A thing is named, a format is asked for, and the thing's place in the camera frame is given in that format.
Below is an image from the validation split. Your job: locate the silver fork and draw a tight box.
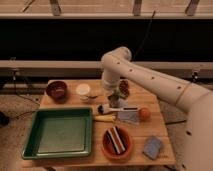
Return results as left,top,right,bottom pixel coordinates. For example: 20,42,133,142
85,95,98,99

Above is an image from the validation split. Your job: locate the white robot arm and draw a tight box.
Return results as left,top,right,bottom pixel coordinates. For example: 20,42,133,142
101,46,213,171

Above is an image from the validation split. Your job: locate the white paper cup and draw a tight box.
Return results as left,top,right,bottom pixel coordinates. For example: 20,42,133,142
76,83,91,102

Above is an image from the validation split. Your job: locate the small potted plant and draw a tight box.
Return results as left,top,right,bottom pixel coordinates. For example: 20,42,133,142
107,90,126,107

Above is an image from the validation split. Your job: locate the yellow banana toy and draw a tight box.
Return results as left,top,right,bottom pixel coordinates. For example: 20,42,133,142
93,115,116,122

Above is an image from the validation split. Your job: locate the grey blue cloth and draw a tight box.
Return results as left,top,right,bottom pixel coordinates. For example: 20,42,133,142
116,99,140,126

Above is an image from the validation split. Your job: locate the orange fruit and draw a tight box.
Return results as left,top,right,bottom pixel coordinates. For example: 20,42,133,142
138,107,151,121

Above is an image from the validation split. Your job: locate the wooden table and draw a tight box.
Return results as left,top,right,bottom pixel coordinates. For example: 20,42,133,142
21,82,176,168

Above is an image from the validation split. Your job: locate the striped brown block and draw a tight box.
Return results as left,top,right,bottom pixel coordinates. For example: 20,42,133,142
107,126,126,155

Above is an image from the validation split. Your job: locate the dark red bowl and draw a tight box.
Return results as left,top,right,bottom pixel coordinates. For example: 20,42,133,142
46,81,67,100

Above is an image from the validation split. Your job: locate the orange clay bowl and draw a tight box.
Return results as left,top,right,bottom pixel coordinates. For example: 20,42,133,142
101,126,133,162

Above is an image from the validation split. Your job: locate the green plastic tray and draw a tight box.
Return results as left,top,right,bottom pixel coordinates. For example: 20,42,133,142
22,108,92,160

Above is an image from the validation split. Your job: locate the blue sponge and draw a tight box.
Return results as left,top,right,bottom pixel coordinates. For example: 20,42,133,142
143,136,162,160

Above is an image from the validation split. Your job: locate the black cable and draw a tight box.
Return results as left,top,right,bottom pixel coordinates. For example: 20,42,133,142
131,9,157,63

